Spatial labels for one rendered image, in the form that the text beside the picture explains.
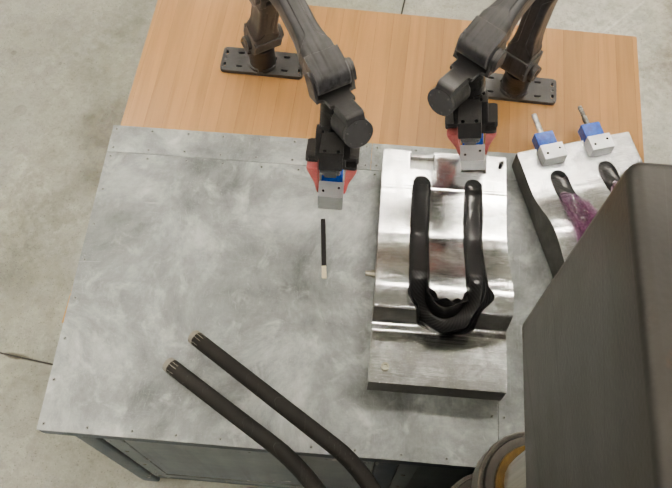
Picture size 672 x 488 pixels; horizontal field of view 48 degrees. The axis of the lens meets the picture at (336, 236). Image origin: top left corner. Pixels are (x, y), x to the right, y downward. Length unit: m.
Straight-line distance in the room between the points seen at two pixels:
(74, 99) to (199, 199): 1.34
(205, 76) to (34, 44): 1.38
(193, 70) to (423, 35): 0.57
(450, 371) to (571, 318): 1.10
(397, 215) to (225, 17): 0.73
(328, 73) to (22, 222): 1.61
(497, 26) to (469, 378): 0.65
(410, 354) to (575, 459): 1.12
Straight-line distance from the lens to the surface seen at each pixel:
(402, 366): 1.47
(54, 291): 2.60
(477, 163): 1.59
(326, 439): 1.38
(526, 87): 1.84
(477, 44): 1.42
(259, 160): 1.73
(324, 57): 1.37
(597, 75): 1.96
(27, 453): 2.47
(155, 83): 1.90
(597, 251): 0.36
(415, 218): 1.57
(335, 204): 1.52
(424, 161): 1.66
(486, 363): 1.49
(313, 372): 1.52
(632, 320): 0.31
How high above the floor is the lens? 2.27
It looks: 64 degrees down
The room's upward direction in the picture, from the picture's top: straight up
